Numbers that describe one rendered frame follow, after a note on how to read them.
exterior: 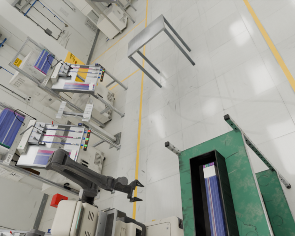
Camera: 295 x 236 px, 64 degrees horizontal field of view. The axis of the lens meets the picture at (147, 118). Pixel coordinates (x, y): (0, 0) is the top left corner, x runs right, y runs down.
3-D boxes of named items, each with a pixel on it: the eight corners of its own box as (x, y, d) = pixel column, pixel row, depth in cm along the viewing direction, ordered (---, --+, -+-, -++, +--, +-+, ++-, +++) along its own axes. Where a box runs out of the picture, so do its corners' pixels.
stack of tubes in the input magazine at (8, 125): (25, 117, 329) (6, 106, 314) (10, 148, 296) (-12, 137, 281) (20, 121, 336) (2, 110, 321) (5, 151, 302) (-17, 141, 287)
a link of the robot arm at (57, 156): (43, 152, 139) (37, 167, 132) (60, 146, 133) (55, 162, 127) (93, 183, 167) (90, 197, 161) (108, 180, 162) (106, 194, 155)
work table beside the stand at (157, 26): (195, 64, 371) (164, 26, 326) (160, 88, 402) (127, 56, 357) (190, 49, 402) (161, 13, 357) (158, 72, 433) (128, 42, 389)
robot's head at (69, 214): (55, 241, 147) (47, 234, 135) (64, 207, 160) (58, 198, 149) (78, 242, 147) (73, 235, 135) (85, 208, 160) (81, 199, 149)
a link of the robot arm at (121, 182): (106, 177, 158) (103, 189, 152) (111, 170, 150) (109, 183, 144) (122, 181, 162) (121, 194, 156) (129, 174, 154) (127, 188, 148)
